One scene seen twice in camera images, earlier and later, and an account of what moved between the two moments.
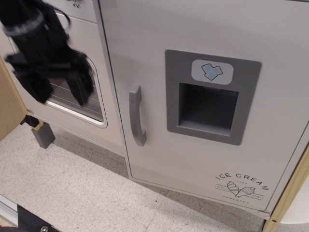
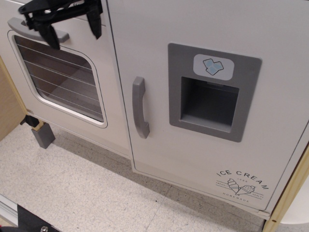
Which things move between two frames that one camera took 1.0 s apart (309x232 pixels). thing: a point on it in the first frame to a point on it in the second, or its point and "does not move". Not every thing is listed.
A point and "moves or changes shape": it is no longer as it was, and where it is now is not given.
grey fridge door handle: (134, 97) moves or changes shape
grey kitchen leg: (44, 136) does not move
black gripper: (45, 51) to (39, 15)
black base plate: (29, 222) does not move
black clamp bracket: (30, 120) does not move
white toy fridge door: (214, 94) does not move
